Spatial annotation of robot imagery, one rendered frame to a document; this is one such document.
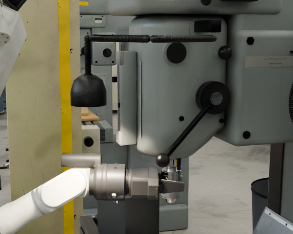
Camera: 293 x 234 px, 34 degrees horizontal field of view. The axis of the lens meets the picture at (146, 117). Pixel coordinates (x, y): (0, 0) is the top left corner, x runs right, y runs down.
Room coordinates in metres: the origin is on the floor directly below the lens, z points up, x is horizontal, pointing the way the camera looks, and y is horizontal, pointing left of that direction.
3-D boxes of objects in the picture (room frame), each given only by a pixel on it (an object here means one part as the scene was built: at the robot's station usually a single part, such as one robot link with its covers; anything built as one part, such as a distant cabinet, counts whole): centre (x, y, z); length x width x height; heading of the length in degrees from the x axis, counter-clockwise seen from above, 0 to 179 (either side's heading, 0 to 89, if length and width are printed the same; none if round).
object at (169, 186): (1.07, -0.06, 1.23); 0.06 x 0.02 x 0.03; 90
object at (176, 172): (1.11, -0.06, 1.26); 0.05 x 0.05 x 0.01
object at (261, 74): (1.16, -0.25, 1.47); 0.24 x 0.19 x 0.26; 18
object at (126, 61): (1.07, 0.05, 1.45); 0.04 x 0.04 x 0.21; 18
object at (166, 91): (1.11, -0.06, 1.47); 0.21 x 0.19 x 0.32; 18
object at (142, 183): (1.11, 0.03, 1.23); 0.13 x 0.12 x 0.10; 0
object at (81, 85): (0.95, 0.12, 1.48); 0.07 x 0.07 x 0.06
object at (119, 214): (1.49, 0.06, 1.02); 0.22 x 0.12 x 0.20; 29
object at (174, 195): (1.11, -0.06, 1.23); 0.05 x 0.05 x 0.06
